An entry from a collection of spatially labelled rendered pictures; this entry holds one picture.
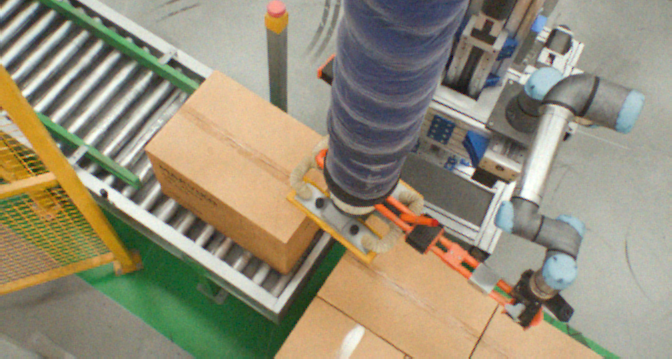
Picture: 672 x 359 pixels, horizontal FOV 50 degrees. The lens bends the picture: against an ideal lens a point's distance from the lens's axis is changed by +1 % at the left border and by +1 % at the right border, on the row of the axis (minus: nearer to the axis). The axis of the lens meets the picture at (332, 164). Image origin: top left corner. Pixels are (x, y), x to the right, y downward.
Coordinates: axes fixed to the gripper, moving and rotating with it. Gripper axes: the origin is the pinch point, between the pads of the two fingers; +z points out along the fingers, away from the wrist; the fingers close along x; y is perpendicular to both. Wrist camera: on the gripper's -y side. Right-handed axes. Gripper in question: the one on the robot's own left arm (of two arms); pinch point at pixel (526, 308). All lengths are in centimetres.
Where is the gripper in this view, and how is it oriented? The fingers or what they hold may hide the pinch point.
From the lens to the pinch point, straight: 214.2
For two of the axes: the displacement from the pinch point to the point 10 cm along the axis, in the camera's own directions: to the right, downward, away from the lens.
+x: -6.3, 6.9, -3.6
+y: -7.7, -5.9, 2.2
